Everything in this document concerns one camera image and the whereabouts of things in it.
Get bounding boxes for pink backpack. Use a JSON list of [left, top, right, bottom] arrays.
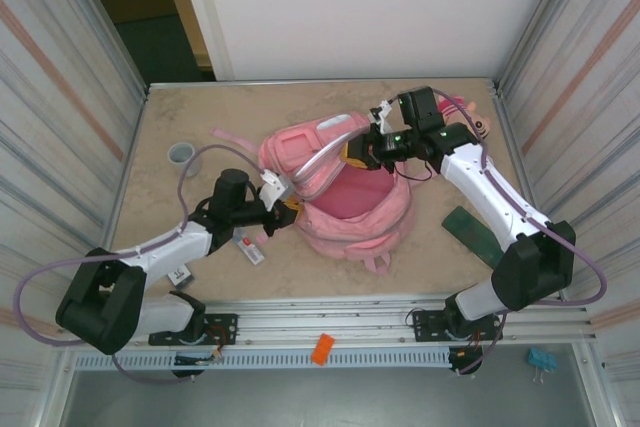
[[209, 110, 434, 277]]

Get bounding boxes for small grey red packet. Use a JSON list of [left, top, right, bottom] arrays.
[[232, 229, 267, 266]]

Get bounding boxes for dark green book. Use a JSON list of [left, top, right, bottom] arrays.
[[440, 205, 503, 264]]

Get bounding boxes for plush doll with pink hat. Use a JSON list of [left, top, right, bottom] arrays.
[[432, 89, 492, 141]]

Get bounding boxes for grey cup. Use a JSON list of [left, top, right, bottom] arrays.
[[167, 141, 204, 179]]

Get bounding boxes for orange plastic block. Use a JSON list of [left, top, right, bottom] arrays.
[[310, 332, 335, 365]]

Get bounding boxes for blue binder clip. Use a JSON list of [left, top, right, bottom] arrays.
[[526, 346, 559, 384]]

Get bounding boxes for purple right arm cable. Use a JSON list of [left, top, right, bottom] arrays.
[[379, 89, 609, 376]]

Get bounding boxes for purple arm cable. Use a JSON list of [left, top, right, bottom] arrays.
[[12, 144, 271, 384], [379, 89, 609, 376]]

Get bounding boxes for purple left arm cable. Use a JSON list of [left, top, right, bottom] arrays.
[[12, 144, 271, 384]]

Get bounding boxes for aluminium rail frame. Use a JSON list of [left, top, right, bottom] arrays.
[[54, 296, 599, 351]]

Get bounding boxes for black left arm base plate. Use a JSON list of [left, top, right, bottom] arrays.
[[148, 312, 239, 347]]

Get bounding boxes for slotted grey cable tray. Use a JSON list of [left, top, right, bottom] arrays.
[[73, 349, 451, 371]]

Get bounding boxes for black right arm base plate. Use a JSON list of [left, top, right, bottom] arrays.
[[407, 309, 504, 344]]

